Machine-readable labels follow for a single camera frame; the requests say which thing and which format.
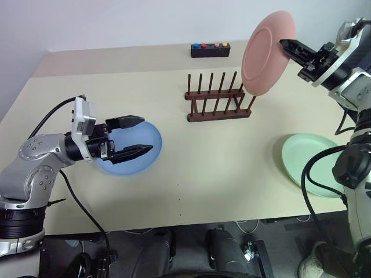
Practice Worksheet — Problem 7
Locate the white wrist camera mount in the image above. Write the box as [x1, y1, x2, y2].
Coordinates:
[311, 17, 369, 89]
[70, 96, 98, 162]

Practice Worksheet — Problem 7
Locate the white cable under table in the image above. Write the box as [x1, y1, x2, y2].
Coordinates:
[235, 219, 261, 235]

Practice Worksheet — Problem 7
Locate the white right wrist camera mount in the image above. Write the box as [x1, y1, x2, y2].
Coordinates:
[311, 17, 369, 89]

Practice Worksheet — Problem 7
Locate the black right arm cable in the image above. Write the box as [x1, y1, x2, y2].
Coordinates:
[300, 107, 357, 261]

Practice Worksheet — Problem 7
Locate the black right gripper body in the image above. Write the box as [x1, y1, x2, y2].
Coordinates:
[297, 42, 339, 84]

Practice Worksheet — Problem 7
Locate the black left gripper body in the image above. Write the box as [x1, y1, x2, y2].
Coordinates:
[85, 122, 115, 160]

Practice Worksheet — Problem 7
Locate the green plate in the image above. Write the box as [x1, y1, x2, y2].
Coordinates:
[281, 133, 348, 199]

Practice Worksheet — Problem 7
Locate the wooden dish rack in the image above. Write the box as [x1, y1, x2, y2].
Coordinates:
[184, 72, 257, 123]

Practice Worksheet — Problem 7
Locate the black metal stand base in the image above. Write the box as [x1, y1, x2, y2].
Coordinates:
[242, 239, 275, 278]

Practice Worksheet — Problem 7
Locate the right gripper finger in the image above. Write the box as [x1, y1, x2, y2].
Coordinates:
[286, 53, 313, 68]
[279, 38, 317, 61]

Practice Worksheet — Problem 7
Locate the blue plate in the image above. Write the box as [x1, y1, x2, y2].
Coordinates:
[95, 119, 163, 177]

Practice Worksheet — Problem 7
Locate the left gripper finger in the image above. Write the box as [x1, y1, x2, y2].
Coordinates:
[108, 144, 154, 166]
[104, 115, 146, 134]

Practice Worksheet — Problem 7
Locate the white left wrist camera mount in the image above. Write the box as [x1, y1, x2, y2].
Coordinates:
[70, 96, 98, 162]

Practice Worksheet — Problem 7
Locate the white sneaker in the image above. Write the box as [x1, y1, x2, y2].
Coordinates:
[297, 241, 330, 278]

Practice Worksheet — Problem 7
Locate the pink plate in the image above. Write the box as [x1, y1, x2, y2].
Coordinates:
[241, 10, 297, 97]

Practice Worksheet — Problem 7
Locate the black button box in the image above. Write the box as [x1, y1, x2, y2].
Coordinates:
[190, 42, 231, 59]

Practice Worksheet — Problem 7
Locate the dark rounded shape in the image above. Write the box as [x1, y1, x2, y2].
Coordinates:
[134, 228, 177, 277]
[205, 226, 252, 276]

